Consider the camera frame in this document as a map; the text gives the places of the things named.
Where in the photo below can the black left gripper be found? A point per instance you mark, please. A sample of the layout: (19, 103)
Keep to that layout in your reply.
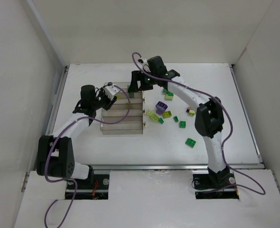
(107, 101)

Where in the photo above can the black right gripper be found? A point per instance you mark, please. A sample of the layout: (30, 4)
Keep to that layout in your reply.
(139, 83)

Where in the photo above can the purple arch lego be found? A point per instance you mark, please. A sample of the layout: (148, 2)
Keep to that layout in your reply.
(161, 107)

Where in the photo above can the purple and lime lego stack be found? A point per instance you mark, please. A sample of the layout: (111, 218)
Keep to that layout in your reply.
(190, 111)

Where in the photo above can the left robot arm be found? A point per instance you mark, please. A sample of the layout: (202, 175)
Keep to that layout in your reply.
(55, 155)

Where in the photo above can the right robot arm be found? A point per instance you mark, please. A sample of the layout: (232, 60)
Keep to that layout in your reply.
(209, 118)

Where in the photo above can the long green lego brick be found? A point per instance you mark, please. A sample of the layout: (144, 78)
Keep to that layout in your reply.
(164, 91)

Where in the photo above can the pale green curved lego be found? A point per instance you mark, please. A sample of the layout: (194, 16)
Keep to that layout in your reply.
(169, 96)

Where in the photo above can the pale lime lego 2x2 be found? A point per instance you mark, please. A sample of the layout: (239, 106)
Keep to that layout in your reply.
(149, 113)

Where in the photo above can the lime lego long brick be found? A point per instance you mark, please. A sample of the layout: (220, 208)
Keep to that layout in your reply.
(154, 117)

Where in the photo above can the lime lego 2x2 centre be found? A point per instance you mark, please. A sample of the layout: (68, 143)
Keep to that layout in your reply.
(167, 114)

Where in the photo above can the small green lego sloped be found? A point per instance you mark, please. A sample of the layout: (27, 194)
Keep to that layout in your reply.
(176, 119)

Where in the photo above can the green lego 2x2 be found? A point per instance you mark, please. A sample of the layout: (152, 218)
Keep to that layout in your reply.
(182, 124)

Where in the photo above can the green lego lower right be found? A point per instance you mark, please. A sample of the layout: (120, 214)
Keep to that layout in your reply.
(190, 142)

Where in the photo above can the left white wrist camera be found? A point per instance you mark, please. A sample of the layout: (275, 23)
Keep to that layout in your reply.
(111, 90)

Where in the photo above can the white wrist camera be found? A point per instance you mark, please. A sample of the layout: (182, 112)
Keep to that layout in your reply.
(144, 64)
(111, 90)

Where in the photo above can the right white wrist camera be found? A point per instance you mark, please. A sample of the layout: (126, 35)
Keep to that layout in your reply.
(144, 64)

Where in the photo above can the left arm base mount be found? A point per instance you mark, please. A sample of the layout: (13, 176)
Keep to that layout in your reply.
(97, 190)

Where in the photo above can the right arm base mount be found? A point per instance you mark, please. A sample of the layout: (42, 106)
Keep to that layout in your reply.
(205, 188)

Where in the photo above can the aluminium rail front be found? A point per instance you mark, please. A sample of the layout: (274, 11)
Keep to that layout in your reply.
(125, 167)

